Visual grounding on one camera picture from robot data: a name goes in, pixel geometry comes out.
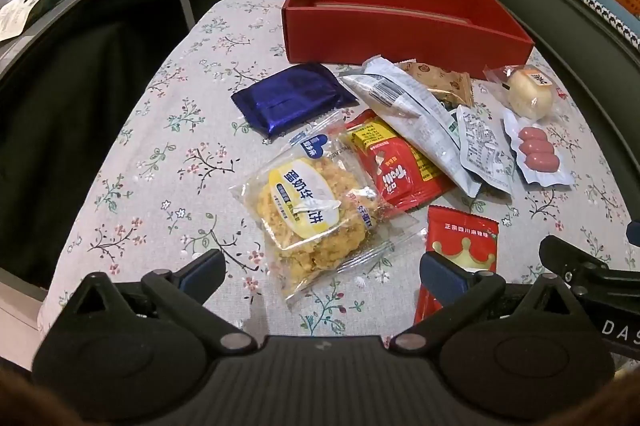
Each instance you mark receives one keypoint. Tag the red crown print packet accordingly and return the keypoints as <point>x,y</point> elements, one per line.
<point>460,236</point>

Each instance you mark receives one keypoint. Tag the dark green sofa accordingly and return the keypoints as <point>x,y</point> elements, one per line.
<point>575,55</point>

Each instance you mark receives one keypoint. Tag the pink sausage packet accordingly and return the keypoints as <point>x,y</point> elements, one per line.
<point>537,148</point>

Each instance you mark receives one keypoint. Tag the black side table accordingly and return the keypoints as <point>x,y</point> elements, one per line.
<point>75,30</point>

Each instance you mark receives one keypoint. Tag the white printed paper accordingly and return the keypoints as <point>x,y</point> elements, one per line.
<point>30,8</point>

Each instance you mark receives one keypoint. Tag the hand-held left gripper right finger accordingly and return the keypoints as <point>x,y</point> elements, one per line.
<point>442,275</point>

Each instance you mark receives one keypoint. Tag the red yellow snack packet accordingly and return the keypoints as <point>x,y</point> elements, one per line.
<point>400,176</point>

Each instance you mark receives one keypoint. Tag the floral tablecloth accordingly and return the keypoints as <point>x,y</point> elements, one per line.
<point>150,155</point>

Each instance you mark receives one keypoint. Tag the clear yellow cake packet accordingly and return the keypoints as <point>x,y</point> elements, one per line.
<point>310,211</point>

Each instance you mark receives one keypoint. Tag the dark blue foil snack packet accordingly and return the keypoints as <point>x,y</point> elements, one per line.
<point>295,98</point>

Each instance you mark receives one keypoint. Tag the golden brown cookie packet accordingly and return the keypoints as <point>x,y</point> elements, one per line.
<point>445,83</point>

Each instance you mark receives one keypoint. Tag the red cardboard box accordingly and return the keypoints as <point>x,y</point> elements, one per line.
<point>400,40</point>

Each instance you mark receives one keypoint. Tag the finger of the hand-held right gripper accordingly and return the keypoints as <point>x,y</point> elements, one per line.
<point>634,233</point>
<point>565,256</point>

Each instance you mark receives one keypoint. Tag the round pale pastry packet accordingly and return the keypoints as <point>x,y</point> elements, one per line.
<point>530,93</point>

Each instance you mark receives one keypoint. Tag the green white snack packet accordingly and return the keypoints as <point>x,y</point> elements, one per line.
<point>482,145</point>

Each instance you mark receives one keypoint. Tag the long white snack packet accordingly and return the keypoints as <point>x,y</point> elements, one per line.
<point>400,100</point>

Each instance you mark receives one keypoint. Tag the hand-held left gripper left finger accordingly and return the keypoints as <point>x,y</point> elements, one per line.
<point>207,268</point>

